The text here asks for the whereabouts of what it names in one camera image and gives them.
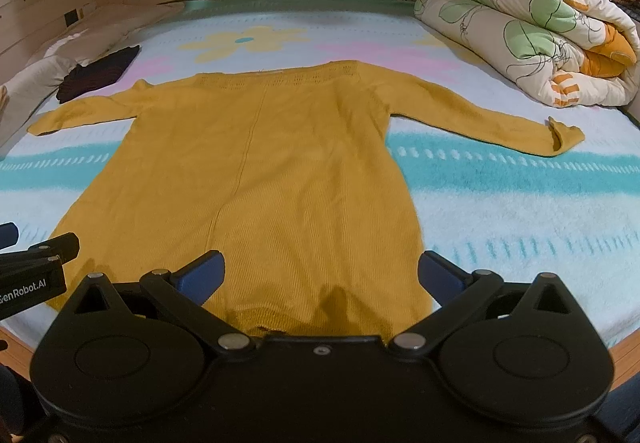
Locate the mustard yellow knit sweater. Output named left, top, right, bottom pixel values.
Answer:
left=29, top=62, right=584, bottom=338

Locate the floral pastel bed blanket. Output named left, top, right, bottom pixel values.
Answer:
left=0, top=0, right=640, bottom=349

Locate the white pillow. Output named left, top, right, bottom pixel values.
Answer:
left=1, top=3, right=184, bottom=143

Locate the dark maroon folded garment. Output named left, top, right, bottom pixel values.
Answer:
left=56, top=45, right=141, bottom=104

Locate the rolled floral comforter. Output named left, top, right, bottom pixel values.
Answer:
left=414, top=0, right=639, bottom=108

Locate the black wall socket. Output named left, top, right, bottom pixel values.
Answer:
left=64, top=10, right=79, bottom=27

